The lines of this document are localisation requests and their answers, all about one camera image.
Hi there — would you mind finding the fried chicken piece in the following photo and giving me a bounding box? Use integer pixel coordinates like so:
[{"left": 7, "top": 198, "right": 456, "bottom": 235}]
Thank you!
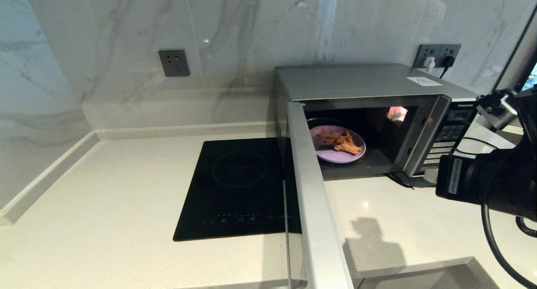
[{"left": 333, "top": 137, "right": 364, "bottom": 156}]

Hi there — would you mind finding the purple plate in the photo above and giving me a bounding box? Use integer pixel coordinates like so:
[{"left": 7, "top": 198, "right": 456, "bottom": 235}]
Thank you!
[{"left": 310, "top": 125, "right": 367, "bottom": 164}]

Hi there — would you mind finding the silver microwave oven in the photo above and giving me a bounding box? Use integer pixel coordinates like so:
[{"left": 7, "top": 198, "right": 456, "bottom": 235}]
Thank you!
[{"left": 275, "top": 63, "right": 487, "bottom": 181}]

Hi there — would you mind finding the black rubber pad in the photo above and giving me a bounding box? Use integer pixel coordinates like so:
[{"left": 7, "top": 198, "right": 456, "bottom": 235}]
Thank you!
[{"left": 388, "top": 173, "right": 437, "bottom": 190}]

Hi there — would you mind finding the white paper sticker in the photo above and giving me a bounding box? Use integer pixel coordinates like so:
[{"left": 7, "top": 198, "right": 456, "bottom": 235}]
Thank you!
[{"left": 407, "top": 76, "right": 443, "bottom": 87}]

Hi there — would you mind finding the black power plug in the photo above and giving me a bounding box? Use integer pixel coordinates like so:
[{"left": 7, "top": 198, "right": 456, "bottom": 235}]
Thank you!
[{"left": 439, "top": 55, "right": 455, "bottom": 78}]

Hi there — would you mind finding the black induction cooktop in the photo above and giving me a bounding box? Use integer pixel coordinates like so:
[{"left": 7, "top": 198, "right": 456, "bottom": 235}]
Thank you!
[{"left": 173, "top": 138, "right": 302, "bottom": 242}]

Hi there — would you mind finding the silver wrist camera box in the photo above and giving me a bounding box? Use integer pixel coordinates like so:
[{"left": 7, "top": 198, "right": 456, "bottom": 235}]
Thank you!
[{"left": 476, "top": 90, "right": 519, "bottom": 131}]

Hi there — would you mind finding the black corrugated cable conduit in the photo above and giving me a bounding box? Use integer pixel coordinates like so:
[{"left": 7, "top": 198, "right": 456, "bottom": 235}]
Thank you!
[{"left": 515, "top": 216, "right": 537, "bottom": 238}]

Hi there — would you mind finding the grey double wall socket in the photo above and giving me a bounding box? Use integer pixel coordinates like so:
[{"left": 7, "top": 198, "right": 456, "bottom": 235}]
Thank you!
[{"left": 413, "top": 44, "right": 462, "bottom": 68}]

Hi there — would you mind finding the grey single wall socket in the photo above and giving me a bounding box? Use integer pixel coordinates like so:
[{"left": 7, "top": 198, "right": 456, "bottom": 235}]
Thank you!
[{"left": 158, "top": 50, "right": 190, "bottom": 77}]

